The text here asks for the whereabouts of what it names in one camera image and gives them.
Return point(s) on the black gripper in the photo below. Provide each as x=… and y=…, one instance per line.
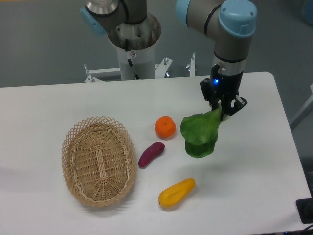
x=220, y=89

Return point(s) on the green leafy vegetable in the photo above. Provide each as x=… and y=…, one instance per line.
x=200, y=132

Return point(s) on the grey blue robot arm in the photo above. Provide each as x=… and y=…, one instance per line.
x=229, y=23

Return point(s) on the orange tangerine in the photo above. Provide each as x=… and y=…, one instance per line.
x=165, y=127

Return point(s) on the purple sweet potato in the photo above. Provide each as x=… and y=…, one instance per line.
x=152, y=152

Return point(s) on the white table leg at right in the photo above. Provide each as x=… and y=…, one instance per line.
x=303, y=111

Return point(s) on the yellow mango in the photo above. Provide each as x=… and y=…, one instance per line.
x=174, y=196

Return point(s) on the black device at table edge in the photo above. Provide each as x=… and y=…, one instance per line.
x=305, y=210

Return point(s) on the woven wicker basket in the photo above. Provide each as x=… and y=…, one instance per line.
x=98, y=161

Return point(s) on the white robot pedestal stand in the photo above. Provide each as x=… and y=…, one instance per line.
x=135, y=46

